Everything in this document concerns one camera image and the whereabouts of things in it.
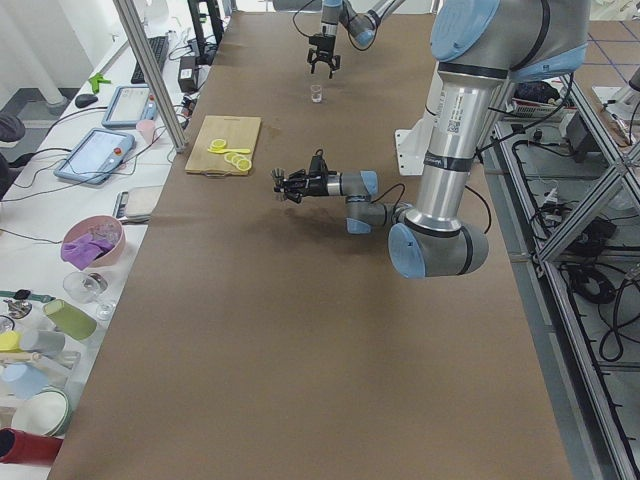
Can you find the purple cloth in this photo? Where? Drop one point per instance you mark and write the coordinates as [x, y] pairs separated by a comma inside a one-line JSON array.
[[84, 250]]

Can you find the light blue cup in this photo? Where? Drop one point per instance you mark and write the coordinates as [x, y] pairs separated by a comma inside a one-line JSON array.
[[24, 380]]

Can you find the black power adapter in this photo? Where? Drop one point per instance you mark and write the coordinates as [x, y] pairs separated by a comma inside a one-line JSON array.
[[188, 74]]

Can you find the green 3d printed part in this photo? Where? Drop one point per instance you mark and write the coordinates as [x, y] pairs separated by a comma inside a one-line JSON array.
[[96, 81]]

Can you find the red cup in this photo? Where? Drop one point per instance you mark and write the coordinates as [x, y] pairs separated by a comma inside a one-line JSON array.
[[20, 447]]

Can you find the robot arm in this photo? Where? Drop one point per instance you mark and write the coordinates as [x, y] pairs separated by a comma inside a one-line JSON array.
[[362, 29], [478, 45]]

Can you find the clear wine glass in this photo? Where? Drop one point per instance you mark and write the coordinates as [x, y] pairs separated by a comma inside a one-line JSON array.
[[90, 288]]

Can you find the clear glass measuring cup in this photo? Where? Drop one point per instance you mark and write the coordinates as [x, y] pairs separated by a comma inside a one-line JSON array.
[[316, 93]]

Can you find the green strap watch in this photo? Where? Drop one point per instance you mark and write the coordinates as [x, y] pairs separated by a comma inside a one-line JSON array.
[[26, 295]]

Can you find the blue teach pendant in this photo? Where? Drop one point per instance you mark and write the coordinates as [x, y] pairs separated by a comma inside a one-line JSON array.
[[128, 106], [95, 157]]

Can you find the black computer mouse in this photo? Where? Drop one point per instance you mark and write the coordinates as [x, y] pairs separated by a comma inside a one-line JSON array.
[[84, 100]]

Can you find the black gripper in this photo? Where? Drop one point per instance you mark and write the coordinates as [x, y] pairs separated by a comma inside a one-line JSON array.
[[324, 48], [317, 183]]

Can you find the bamboo cutting board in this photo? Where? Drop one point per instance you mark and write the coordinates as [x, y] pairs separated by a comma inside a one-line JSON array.
[[238, 131]]

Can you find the green plastic cup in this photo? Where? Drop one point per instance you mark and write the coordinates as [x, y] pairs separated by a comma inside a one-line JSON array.
[[69, 319]]

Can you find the white green-rimmed bowl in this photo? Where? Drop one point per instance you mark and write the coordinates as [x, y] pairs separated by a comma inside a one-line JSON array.
[[47, 413]]

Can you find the steel jigger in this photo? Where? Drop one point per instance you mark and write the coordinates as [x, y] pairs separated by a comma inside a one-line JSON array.
[[278, 176]]

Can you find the aluminium frame post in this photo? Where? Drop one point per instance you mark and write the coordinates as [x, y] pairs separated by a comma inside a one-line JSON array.
[[142, 51]]

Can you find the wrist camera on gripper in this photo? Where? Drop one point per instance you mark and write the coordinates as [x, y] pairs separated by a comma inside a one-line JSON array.
[[318, 166]]

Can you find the blue teach pendant near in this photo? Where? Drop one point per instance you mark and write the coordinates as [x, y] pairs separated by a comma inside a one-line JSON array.
[[95, 157]]

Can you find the grey cup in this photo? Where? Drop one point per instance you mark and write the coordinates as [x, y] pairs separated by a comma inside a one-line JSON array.
[[48, 343]]

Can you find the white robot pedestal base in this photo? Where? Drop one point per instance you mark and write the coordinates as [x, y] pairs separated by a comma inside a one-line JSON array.
[[411, 144]]

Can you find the lemon slice stack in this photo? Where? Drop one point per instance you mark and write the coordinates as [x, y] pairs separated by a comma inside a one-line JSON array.
[[243, 164]]

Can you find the pink bowl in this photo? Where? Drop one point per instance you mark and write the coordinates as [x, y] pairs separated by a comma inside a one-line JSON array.
[[100, 226]]

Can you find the blue teach pendant far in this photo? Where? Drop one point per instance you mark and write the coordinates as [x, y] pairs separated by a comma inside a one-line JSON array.
[[128, 106]]

